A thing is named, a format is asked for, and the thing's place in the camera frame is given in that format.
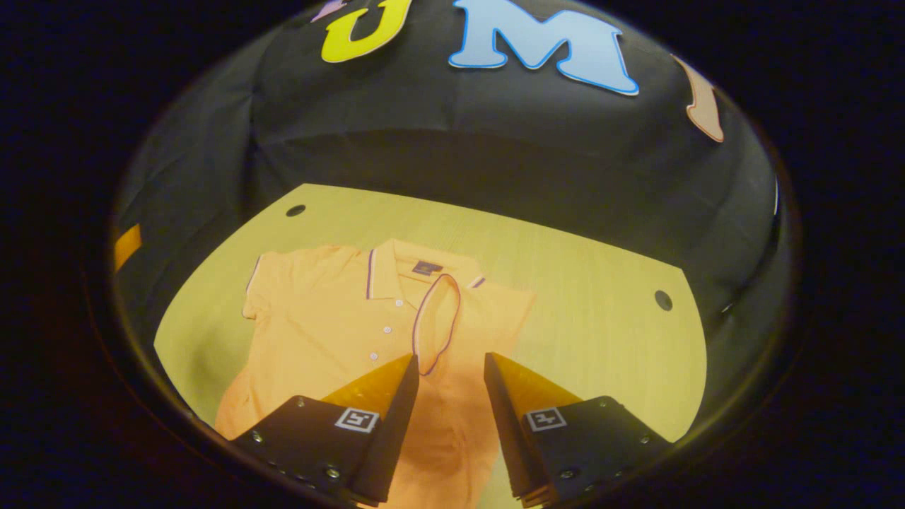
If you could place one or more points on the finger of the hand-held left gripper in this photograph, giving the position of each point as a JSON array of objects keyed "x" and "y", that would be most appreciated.
[{"x": 127, "y": 246}]

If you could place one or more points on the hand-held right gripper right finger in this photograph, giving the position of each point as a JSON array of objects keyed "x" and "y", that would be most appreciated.
[{"x": 512, "y": 438}]

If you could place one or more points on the black backdrop cloth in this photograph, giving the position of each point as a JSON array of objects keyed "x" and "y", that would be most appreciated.
[{"x": 424, "y": 134}]

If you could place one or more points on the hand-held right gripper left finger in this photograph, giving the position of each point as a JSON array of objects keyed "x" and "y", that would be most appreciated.
[{"x": 389, "y": 431}]

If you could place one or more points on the orange T-shirt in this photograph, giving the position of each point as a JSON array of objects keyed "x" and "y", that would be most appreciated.
[{"x": 332, "y": 339}]

